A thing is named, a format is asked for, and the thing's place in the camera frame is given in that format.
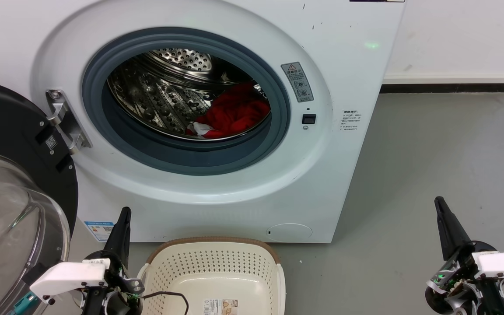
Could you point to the cream perforated laundry basket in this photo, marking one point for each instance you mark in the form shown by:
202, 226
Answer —
217, 271

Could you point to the stainless steel washing machine drum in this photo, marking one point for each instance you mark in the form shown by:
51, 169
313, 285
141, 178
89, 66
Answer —
155, 96

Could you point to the black baseboard strip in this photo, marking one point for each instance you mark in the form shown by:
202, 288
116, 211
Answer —
444, 88

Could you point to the silver metal door hinge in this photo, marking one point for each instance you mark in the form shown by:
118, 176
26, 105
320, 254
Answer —
61, 116

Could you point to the printed product label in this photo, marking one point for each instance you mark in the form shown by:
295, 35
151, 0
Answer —
220, 307

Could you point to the blue energy label sticker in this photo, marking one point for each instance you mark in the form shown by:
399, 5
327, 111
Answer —
99, 231

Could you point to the grey warning sticker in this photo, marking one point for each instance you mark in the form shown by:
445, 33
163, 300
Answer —
297, 82

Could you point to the red garment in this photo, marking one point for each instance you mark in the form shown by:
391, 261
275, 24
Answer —
234, 111

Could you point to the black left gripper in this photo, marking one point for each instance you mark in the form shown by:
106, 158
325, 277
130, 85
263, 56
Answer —
120, 297

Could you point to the white front-load washing machine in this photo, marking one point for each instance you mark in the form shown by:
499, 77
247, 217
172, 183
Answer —
344, 65

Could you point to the grey rubber door gasket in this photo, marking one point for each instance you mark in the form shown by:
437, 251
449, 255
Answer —
182, 159

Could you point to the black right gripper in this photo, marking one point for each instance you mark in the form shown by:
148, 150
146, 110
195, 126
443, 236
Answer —
449, 284

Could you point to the black glass washer door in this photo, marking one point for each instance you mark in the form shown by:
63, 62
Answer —
7, 122

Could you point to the round white filter cover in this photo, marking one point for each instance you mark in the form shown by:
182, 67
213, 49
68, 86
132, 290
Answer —
289, 232

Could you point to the black door lock latch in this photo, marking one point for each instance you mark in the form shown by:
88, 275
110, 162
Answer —
309, 119

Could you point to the white cloth piece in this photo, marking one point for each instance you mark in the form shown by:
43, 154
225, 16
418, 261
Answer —
200, 127

